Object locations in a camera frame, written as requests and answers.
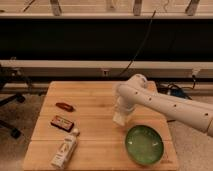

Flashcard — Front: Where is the white sponge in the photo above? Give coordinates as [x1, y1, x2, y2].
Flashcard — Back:
[113, 113, 127, 126]

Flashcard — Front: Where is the black hanging cable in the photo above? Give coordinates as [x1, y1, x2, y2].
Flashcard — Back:
[119, 9, 157, 77]

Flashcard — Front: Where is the green ceramic bowl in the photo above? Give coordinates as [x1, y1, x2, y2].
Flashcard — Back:
[125, 125, 164, 166]

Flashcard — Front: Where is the dark rectangular box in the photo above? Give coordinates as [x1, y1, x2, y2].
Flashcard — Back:
[51, 115, 74, 132]

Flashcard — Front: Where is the small brown oblong object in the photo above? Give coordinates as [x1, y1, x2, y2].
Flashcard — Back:
[56, 103, 74, 112]

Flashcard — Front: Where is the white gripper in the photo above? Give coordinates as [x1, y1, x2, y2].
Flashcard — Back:
[115, 99, 135, 117]

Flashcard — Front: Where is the black floor cable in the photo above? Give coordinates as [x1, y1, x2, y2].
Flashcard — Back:
[156, 75, 198, 100]

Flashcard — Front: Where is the white lotion tube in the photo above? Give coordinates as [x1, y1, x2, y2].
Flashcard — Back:
[51, 128, 80, 169]

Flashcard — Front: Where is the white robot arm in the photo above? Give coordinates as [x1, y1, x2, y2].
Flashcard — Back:
[113, 74, 213, 137]

